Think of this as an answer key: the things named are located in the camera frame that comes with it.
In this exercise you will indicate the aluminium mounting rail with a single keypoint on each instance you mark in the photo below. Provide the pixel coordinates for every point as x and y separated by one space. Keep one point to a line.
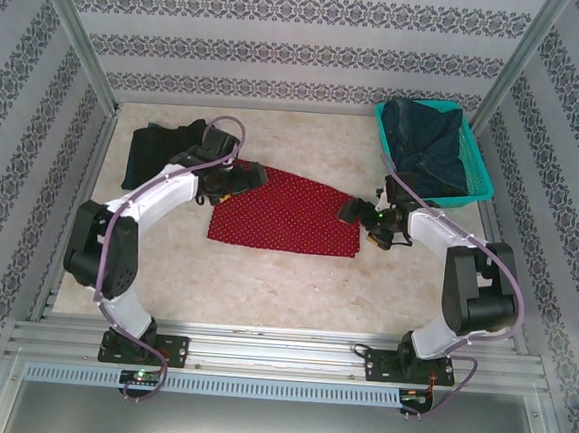
279 351

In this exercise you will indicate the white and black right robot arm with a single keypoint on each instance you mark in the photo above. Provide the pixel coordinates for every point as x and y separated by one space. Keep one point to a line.
433 233

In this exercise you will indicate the right circuit board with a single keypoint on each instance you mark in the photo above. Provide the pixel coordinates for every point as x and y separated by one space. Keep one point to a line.
416 397

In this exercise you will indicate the teal plastic basket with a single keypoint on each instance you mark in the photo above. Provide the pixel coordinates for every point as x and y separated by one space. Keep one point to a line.
477 161

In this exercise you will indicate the dark denim skirt with pockets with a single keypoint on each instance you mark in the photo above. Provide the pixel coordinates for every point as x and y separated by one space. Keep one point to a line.
426 137

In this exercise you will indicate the aluminium frame post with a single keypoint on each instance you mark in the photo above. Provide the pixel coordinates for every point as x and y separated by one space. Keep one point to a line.
78 29
516 64

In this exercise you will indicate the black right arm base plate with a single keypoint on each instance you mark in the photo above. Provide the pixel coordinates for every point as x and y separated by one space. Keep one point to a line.
378 366

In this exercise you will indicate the circuit board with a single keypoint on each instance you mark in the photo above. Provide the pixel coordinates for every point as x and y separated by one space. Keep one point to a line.
139 376
416 397

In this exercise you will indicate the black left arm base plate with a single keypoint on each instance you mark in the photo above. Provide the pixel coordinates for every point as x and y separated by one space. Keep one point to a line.
176 350

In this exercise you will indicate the aluminium side rail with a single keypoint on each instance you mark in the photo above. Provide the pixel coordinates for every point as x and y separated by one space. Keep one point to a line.
95 161
492 222

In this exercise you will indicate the left circuit board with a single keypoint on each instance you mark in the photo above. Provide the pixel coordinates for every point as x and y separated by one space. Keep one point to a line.
139 376

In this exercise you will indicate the red dotted skirt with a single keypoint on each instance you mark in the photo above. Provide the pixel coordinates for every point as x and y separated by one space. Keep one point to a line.
289 216

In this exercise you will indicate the black skirt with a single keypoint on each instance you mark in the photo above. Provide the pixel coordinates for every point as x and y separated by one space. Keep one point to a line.
159 146

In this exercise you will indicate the steel sheet panel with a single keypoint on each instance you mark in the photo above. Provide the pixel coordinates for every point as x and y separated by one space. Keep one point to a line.
272 431

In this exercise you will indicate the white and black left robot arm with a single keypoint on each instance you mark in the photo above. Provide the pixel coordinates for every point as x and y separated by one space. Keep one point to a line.
161 191

